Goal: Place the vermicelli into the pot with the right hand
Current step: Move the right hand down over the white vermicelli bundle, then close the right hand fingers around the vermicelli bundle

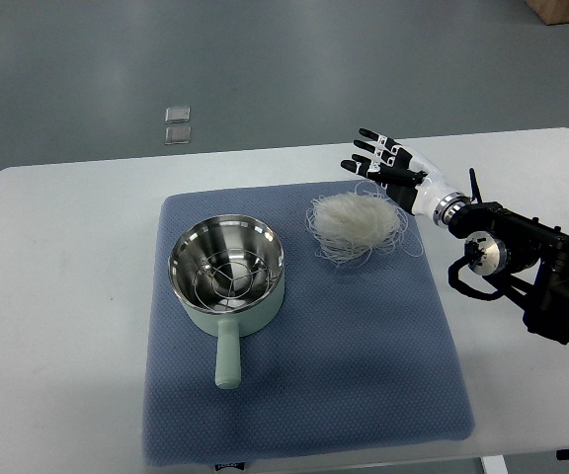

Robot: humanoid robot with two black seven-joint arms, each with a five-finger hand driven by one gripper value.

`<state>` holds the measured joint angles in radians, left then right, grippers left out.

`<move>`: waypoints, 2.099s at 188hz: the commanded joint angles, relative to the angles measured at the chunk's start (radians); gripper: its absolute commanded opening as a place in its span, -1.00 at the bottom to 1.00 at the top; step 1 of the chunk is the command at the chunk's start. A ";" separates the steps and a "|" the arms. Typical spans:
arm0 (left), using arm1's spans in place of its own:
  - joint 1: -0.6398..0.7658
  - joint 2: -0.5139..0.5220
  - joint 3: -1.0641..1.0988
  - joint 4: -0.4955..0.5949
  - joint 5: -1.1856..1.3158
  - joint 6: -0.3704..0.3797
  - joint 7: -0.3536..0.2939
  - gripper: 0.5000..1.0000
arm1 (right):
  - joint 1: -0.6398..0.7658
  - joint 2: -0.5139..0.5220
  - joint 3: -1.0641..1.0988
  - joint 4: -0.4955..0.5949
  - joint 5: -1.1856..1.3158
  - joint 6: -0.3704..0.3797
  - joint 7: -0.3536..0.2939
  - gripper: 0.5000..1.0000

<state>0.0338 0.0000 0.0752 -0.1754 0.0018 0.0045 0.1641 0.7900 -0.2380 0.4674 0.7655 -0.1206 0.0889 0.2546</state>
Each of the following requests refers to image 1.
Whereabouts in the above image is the wire steaming rack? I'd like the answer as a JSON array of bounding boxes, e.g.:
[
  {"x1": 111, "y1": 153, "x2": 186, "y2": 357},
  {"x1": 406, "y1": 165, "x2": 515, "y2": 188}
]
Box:
[{"x1": 193, "y1": 261, "x2": 277, "y2": 313}]

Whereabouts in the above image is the white vermicelli bundle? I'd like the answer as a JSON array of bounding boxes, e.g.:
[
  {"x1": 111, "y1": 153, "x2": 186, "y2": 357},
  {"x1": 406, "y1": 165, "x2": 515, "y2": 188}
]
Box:
[{"x1": 305, "y1": 184, "x2": 425, "y2": 267}]

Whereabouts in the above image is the blue fabric mat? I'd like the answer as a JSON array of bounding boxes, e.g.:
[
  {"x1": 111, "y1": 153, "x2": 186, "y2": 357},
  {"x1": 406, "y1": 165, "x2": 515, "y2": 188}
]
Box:
[{"x1": 143, "y1": 181, "x2": 474, "y2": 466}]

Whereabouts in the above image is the white table leg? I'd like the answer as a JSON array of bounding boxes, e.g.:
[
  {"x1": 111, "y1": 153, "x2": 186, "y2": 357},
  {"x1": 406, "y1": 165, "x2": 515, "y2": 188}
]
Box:
[{"x1": 480, "y1": 455, "x2": 509, "y2": 474}]

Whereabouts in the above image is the upper floor socket plate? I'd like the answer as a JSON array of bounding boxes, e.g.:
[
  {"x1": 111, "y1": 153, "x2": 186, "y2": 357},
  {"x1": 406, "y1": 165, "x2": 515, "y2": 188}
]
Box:
[{"x1": 165, "y1": 106, "x2": 191, "y2": 123}]

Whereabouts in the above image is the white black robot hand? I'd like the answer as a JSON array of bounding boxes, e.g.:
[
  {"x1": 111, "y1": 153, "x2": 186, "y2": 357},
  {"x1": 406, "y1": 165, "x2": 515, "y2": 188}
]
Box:
[{"x1": 341, "y1": 128, "x2": 469, "y2": 227}]

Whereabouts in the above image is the mint green steel pot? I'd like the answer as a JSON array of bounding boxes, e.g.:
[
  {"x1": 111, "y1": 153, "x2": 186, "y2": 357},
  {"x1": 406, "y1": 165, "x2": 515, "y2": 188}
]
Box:
[{"x1": 168, "y1": 214, "x2": 285, "y2": 390}]

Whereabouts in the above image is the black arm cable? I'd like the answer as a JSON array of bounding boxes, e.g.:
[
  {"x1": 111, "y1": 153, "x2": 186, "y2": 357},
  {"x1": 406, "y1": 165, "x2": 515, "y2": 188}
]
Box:
[{"x1": 467, "y1": 167, "x2": 482, "y2": 204}]

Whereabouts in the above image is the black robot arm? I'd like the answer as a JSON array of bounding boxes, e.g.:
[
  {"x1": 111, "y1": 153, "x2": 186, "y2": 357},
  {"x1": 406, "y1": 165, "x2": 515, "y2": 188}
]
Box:
[{"x1": 447, "y1": 202, "x2": 569, "y2": 345}]

